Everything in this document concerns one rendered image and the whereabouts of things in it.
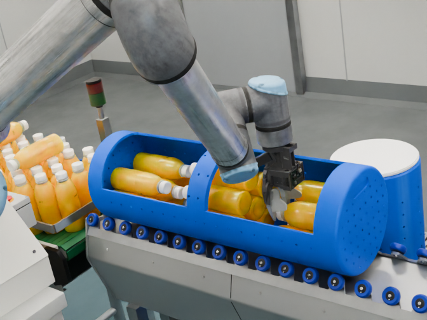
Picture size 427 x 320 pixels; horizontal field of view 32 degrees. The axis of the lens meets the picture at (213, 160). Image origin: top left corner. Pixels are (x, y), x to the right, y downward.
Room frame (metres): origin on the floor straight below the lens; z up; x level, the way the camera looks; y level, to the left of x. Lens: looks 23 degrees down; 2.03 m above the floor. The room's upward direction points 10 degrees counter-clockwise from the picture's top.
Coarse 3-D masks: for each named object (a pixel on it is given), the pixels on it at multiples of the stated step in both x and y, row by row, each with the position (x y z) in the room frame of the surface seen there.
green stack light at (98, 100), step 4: (88, 96) 2.76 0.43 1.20; (92, 96) 2.74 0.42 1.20; (96, 96) 2.74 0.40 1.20; (100, 96) 2.75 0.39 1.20; (104, 96) 2.76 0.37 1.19; (92, 100) 2.74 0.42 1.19; (96, 100) 2.74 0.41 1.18; (100, 100) 2.74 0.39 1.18; (104, 100) 2.76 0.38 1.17; (92, 104) 2.75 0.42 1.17; (96, 104) 2.74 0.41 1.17; (100, 104) 2.74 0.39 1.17
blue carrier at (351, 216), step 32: (96, 160) 2.11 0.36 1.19; (128, 160) 2.23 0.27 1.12; (192, 160) 2.17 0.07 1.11; (320, 160) 1.77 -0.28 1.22; (96, 192) 2.08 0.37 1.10; (192, 192) 1.83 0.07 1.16; (352, 192) 1.60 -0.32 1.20; (384, 192) 1.72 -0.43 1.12; (160, 224) 1.93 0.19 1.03; (192, 224) 1.83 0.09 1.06; (224, 224) 1.75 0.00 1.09; (256, 224) 1.68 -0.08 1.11; (320, 224) 1.56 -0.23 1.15; (352, 224) 1.58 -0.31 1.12; (384, 224) 1.71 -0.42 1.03; (288, 256) 1.64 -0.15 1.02; (320, 256) 1.56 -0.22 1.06; (352, 256) 1.57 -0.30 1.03
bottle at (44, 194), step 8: (40, 184) 2.26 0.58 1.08; (48, 184) 2.27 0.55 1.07; (40, 192) 2.25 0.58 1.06; (48, 192) 2.25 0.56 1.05; (40, 200) 2.24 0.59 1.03; (48, 200) 2.24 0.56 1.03; (56, 200) 2.26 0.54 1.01; (40, 208) 2.25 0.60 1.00; (48, 208) 2.24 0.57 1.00; (56, 208) 2.25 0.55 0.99; (40, 216) 2.26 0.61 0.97; (48, 216) 2.24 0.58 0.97; (56, 216) 2.25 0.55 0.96; (48, 232) 2.24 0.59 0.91
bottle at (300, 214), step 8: (288, 208) 1.69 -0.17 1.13; (296, 208) 1.67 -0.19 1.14; (304, 208) 1.66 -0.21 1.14; (312, 208) 1.65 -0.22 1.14; (288, 216) 1.68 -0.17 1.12; (296, 216) 1.66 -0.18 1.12; (304, 216) 1.65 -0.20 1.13; (312, 216) 1.63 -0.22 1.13; (296, 224) 1.66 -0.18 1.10; (304, 224) 1.64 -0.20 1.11; (312, 224) 1.63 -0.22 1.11
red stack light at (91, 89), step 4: (88, 84) 2.75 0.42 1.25; (92, 84) 2.74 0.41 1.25; (96, 84) 2.74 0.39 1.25; (100, 84) 2.76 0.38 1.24; (88, 88) 2.75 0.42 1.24; (92, 88) 2.74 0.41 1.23; (96, 88) 2.74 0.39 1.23; (100, 88) 2.75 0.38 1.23; (88, 92) 2.75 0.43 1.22; (92, 92) 2.74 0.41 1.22; (96, 92) 2.74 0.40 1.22; (100, 92) 2.75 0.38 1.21
